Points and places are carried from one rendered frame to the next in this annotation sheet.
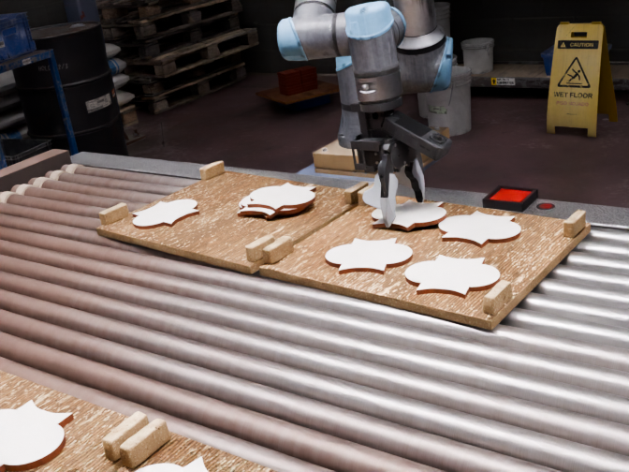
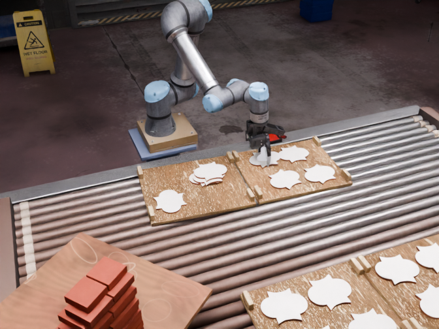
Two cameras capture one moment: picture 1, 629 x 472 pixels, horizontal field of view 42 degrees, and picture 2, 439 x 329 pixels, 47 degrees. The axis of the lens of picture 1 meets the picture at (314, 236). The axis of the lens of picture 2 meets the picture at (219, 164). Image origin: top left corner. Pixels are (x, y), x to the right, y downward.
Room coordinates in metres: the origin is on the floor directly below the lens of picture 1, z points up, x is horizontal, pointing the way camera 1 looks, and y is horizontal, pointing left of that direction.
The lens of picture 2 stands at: (0.55, 1.45, 2.18)
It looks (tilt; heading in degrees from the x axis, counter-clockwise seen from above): 35 degrees down; 302
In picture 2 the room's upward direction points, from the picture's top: straight up
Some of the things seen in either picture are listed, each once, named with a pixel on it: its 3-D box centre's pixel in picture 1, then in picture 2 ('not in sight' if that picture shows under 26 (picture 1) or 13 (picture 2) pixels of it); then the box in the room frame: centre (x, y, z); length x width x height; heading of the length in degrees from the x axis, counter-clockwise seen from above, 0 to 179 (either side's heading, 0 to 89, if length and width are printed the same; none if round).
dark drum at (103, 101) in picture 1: (69, 101); not in sight; (5.18, 1.41, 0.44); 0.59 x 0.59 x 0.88
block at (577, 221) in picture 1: (575, 223); (317, 141); (1.18, -0.41, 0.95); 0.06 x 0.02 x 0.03; 139
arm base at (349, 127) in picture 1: (368, 119); (159, 119); (1.88, -0.16, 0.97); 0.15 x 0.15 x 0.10
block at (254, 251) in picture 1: (260, 247); (250, 194); (1.25, 0.09, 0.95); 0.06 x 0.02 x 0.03; 138
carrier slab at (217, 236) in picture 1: (235, 213); (193, 187); (1.48, 0.15, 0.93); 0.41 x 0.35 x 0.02; 48
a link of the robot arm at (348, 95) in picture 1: (365, 69); (159, 97); (1.88, -0.17, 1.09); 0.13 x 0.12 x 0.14; 73
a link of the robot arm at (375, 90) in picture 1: (377, 87); (259, 115); (1.34, -0.14, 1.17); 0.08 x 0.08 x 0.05
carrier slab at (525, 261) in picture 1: (424, 249); (289, 169); (1.20, -0.17, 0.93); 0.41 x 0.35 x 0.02; 49
